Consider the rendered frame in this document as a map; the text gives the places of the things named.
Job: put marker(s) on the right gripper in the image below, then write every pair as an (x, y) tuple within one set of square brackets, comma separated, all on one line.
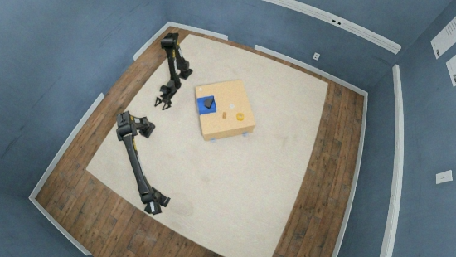
[(162, 197)]

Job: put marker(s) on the blue open tray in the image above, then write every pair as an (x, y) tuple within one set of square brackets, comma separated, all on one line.
[(203, 108)]

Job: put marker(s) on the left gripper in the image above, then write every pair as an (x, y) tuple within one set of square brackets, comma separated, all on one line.
[(166, 102)]

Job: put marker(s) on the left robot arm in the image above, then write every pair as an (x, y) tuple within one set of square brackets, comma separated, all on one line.
[(174, 54)]

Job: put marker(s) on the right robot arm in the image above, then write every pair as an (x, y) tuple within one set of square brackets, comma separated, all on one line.
[(127, 124)]

